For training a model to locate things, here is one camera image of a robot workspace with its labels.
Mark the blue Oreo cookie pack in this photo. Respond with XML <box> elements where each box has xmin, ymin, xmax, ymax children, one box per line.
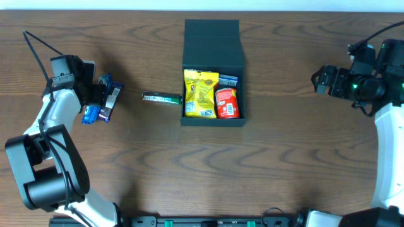
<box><xmin>81</xmin><ymin>73</ymin><xmax>114</xmax><ymax>125</ymax></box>

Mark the purple chocolate bar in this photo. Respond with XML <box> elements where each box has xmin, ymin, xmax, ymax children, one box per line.
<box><xmin>98</xmin><ymin>81</ymin><xmax>124</xmax><ymax>123</ymax></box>

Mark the green candy bar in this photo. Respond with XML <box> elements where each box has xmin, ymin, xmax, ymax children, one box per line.
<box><xmin>142</xmin><ymin>91</ymin><xmax>182</xmax><ymax>105</ymax></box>

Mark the small blue snack packet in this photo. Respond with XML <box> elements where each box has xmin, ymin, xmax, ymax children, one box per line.
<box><xmin>218</xmin><ymin>74</ymin><xmax>239</xmax><ymax>87</ymax></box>

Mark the yellow snack bag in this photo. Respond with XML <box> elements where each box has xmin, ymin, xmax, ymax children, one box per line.
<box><xmin>184</xmin><ymin>69</ymin><xmax>219</xmax><ymax>119</ymax></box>

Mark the red soda can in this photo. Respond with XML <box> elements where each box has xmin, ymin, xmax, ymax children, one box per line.
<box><xmin>215</xmin><ymin>88</ymin><xmax>240</xmax><ymax>119</ymax></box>

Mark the black gift box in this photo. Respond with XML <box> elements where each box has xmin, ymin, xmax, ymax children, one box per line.
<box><xmin>181</xmin><ymin>19</ymin><xmax>247</xmax><ymax>127</ymax></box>

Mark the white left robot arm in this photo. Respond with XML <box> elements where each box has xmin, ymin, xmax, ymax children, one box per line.
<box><xmin>5</xmin><ymin>73</ymin><xmax>126</xmax><ymax>226</ymax></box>

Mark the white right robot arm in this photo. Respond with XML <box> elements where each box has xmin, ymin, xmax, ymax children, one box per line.
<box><xmin>294</xmin><ymin>39</ymin><xmax>403</xmax><ymax>226</ymax></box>

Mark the black mounting rail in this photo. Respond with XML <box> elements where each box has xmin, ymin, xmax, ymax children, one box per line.
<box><xmin>49</xmin><ymin>216</ymin><xmax>369</xmax><ymax>227</ymax></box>

